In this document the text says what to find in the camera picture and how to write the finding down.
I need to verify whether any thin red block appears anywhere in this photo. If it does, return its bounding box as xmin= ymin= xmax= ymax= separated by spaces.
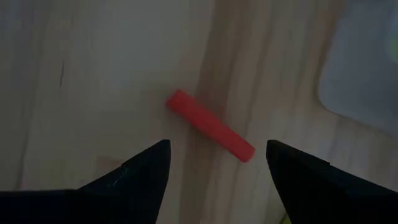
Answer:
xmin=165 ymin=89 xmax=256 ymax=164

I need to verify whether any white plastic bin with label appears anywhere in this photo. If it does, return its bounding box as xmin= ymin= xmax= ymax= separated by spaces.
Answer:
xmin=317 ymin=0 xmax=398 ymax=138

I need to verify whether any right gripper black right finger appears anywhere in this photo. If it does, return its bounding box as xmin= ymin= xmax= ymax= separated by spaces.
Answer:
xmin=266 ymin=139 xmax=398 ymax=224

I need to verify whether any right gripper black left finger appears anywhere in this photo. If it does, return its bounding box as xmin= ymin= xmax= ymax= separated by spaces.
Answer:
xmin=0 ymin=139 xmax=172 ymax=224

